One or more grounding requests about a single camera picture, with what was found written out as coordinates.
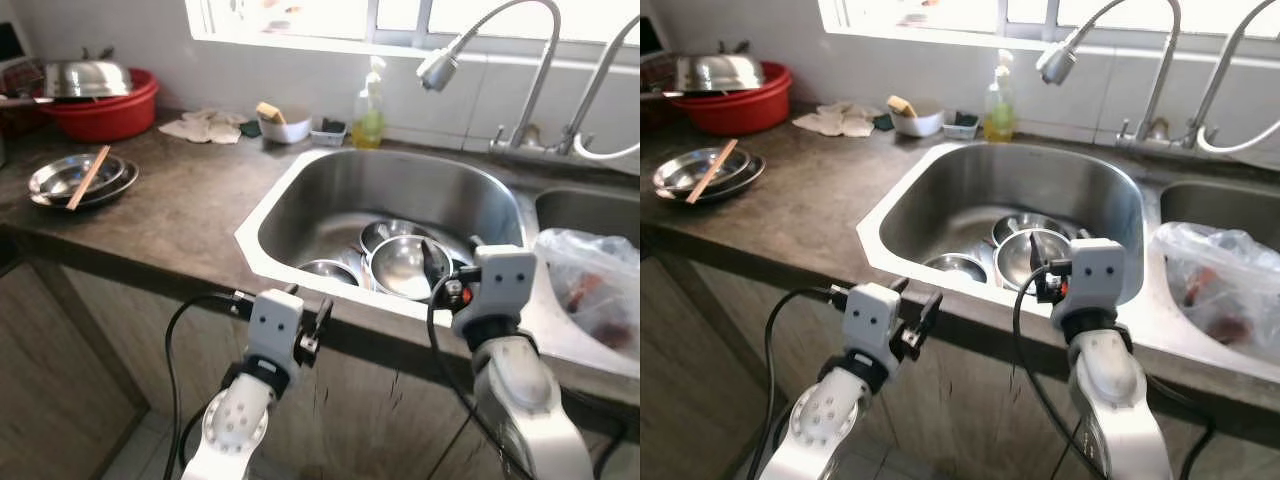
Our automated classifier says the wooden chopstick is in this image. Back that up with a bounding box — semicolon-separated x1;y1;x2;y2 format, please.
685;138;739;206
65;145;112;212

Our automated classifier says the large steel bowl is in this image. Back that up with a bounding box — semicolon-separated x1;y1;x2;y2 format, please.
367;234;453;303
993;228;1076;293

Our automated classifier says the small steel bowl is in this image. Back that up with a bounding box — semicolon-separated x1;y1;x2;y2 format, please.
922;252;991;286
297;259;363;293

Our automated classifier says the clear plastic bag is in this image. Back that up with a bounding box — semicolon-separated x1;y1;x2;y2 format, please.
533;227;641;363
1152;221;1280;366

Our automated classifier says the yellow dish soap bottle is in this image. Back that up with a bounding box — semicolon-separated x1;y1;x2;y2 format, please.
350;56;389;150
982;50;1018;143

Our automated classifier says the white ceramic bowl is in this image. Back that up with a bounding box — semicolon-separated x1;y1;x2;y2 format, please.
890;100;946;138
258;107;314;145

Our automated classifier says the gooseneck faucet with spray head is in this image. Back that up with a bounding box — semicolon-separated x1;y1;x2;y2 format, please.
1035;0;1183;146
417;0;563;153

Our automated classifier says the beige cloth rag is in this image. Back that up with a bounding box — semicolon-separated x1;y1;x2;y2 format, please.
158;107;251;146
792;101;881;139

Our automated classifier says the wide steel plate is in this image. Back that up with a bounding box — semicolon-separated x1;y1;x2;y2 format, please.
30;160;141;211
655;155;767;205

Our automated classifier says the red plastic basin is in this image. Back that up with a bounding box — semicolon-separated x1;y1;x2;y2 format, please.
668;62;794;137
36;68;161;144

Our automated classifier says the flat red plastic basket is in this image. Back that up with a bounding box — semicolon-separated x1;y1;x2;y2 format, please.
640;52;681;96
0;58;46;101

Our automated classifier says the upturned steel mixing bowl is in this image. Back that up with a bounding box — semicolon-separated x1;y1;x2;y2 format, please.
42;46;135;101
675;40;769;94

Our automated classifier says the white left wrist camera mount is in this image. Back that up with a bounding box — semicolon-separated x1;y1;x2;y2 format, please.
842;282;904;377
245;289;306;377

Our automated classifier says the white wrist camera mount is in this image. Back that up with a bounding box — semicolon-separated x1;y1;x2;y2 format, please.
451;245;539;339
842;282;904;377
1049;238;1129;333
245;289;306;377

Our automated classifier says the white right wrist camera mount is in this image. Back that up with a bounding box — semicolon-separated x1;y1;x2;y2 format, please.
1049;238;1129;333
451;245;539;339

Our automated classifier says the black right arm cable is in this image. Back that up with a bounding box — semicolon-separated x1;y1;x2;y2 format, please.
1011;262;1111;480
426;272;536;480

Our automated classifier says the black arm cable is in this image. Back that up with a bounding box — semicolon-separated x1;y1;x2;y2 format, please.
426;272;536;480
163;290;254;480
764;285;851;480
1011;262;1111;480

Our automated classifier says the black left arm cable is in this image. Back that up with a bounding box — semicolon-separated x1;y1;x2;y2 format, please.
163;290;254;480
764;285;851;480

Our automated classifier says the white window frame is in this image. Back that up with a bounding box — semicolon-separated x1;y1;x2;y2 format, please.
818;0;1280;51
185;0;641;49

